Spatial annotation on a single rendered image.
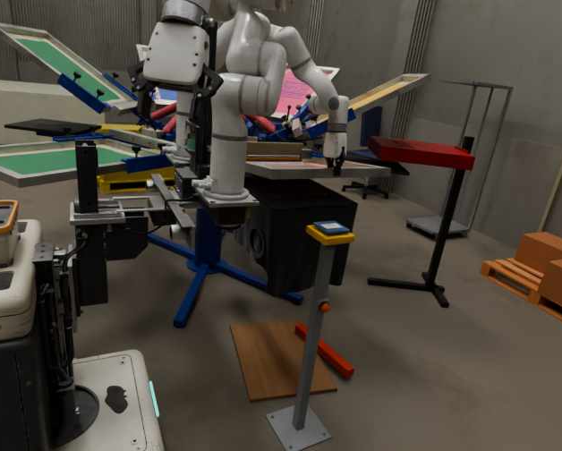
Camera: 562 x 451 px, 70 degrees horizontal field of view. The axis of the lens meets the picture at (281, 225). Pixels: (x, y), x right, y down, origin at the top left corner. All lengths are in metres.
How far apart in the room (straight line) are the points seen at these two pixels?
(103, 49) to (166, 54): 9.42
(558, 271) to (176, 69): 3.24
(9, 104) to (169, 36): 6.17
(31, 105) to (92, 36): 3.67
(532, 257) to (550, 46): 2.07
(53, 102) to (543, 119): 6.14
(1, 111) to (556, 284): 6.71
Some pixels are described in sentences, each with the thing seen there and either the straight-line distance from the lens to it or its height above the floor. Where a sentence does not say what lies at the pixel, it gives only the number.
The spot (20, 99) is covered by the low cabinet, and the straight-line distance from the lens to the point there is 6.86.
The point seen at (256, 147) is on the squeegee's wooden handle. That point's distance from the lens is 2.09.
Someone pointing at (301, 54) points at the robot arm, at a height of 1.53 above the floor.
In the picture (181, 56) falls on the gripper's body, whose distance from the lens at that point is 0.74.
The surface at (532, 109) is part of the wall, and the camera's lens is 4.93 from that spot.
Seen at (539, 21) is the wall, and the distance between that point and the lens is 5.12.
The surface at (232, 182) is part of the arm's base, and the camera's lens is 1.08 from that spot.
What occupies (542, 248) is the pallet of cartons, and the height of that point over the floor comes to 0.33.
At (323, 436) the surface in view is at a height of 0.01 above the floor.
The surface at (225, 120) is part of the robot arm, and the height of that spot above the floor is 1.34.
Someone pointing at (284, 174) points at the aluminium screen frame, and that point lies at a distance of 1.51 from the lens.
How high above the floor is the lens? 1.47
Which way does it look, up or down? 21 degrees down
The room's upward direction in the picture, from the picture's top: 7 degrees clockwise
